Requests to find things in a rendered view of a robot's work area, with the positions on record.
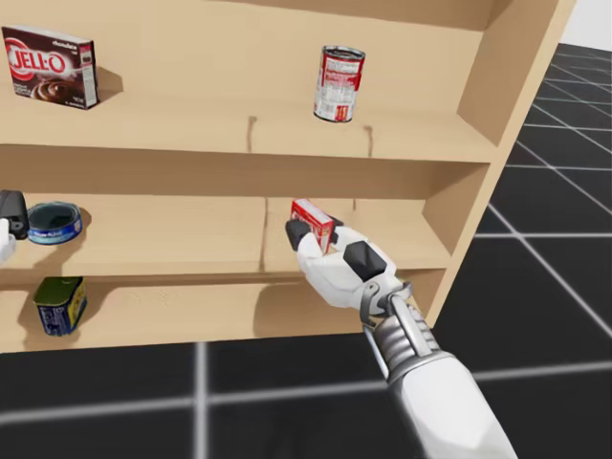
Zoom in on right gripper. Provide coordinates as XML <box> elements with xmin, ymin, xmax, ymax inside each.
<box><xmin>284</xmin><ymin>216</ymin><xmax>401</xmax><ymax>313</ymax></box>

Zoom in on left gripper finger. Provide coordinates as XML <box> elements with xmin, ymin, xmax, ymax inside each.
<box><xmin>0</xmin><ymin>189</ymin><xmax>31</xmax><ymax>264</ymax></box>

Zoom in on red and white carton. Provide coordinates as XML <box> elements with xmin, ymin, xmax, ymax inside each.
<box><xmin>290</xmin><ymin>198</ymin><xmax>336</xmax><ymax>255</ymax></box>

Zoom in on blue flat can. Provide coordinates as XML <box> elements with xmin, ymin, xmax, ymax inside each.
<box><xmin>27</xmin><ymin>200</ymin><xmax>84</xmax><ymax>247</ymax></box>

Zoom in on green and blue rectangular can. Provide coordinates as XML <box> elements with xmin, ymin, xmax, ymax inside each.
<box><xmin>32</xmin><ymin>275</ymin><xmax>89</xmax><ymax>338</ymax></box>

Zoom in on red and white can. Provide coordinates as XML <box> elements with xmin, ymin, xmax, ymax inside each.
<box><xmin>313</xmin><ymin>45</ymin><xmax>367</xmax><ymax>124</ymax></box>

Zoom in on brown carton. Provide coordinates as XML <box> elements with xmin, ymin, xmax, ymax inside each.
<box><xmin>1</xmin><ymin>25</ymin><xmax>100</xmax><ymax>111</ymax></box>

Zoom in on pale wooden shelf unit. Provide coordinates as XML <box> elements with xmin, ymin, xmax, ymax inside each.
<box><xmin>0</xmin><ymin>0</ymin><xmax>578</xmax><ymax>356</ymax></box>

